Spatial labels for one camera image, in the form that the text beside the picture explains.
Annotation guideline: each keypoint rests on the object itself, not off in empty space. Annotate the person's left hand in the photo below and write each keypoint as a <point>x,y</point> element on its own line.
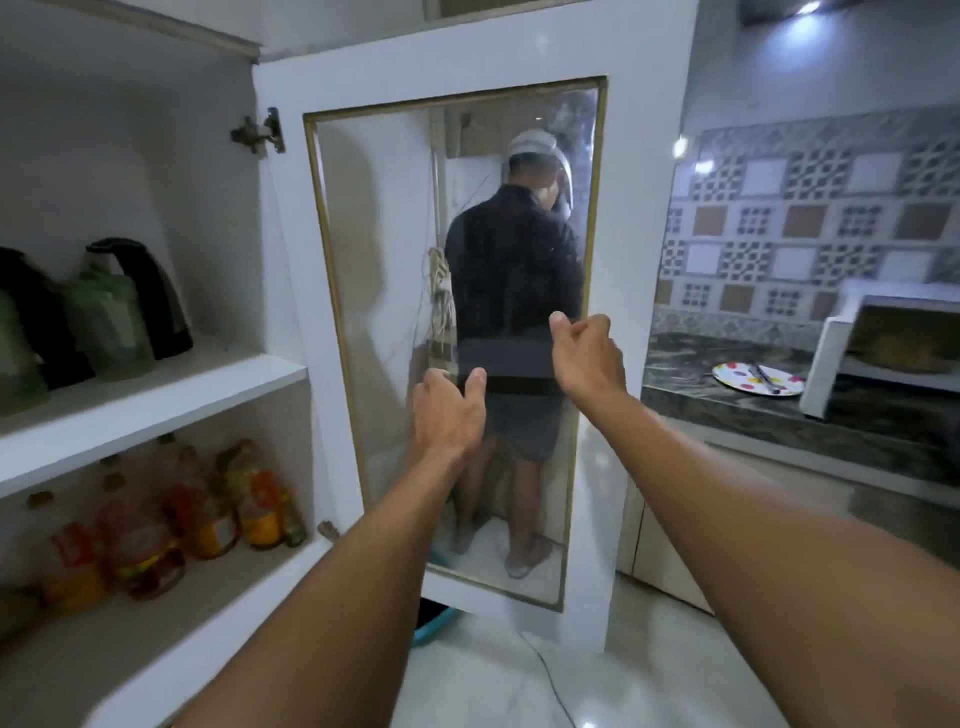
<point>450,420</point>

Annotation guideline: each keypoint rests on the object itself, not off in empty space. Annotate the small green bottle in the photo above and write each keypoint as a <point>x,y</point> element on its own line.
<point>294,521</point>

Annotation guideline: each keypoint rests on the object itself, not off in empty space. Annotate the dark utensil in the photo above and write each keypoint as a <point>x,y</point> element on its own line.
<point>765,379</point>

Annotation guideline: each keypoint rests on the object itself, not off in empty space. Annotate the ceiling spotlight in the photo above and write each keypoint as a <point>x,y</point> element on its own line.
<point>808,7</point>

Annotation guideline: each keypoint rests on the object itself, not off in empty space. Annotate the blue plastic basin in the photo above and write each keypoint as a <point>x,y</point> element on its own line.
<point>435,626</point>

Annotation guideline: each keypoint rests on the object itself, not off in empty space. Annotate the person's left forearm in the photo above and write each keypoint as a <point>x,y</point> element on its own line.
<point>337,600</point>

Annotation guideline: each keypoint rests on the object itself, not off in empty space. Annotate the person's right hand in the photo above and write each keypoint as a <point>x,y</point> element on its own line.
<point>592,360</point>

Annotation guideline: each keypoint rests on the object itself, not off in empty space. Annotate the metal door hinge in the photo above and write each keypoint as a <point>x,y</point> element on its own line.
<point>259,135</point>
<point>328,531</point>

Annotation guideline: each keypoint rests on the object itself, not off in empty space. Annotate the polka dot plate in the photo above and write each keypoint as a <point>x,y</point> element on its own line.
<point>731,375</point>

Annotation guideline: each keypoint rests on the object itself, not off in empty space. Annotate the person's right forearm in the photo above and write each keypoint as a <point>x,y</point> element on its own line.
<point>750,540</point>

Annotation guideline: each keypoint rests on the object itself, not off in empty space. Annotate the white countertop oven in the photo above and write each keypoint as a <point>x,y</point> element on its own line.
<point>825,360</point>

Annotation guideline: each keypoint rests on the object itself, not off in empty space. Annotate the glass cabinet door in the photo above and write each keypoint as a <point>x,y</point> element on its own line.
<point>641,225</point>

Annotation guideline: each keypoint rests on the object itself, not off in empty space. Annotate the green lidded clear pitcher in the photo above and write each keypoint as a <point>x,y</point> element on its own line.
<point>105,322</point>
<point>19,367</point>

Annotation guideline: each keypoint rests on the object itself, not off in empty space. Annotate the dark marble kitchen counter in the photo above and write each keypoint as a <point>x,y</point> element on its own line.
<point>862,427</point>

